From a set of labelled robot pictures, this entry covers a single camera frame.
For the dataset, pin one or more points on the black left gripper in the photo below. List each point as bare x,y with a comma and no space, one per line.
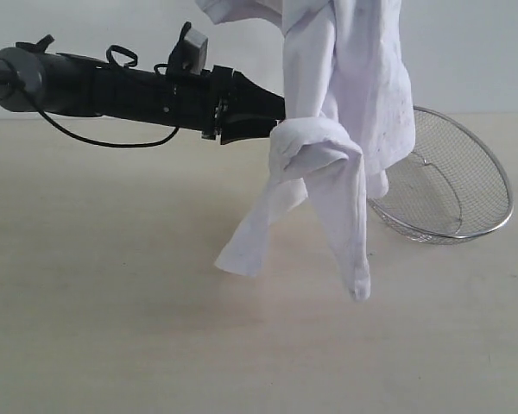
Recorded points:
233,92

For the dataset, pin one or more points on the white t-shirt red logo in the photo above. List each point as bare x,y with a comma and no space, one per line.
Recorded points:
349,117

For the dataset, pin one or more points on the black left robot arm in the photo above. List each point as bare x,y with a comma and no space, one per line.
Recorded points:
180,93

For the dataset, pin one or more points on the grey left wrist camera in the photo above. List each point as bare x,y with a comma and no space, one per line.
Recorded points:
190,51

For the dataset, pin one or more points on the metal wire mesh basket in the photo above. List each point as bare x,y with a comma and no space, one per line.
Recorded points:
451,189

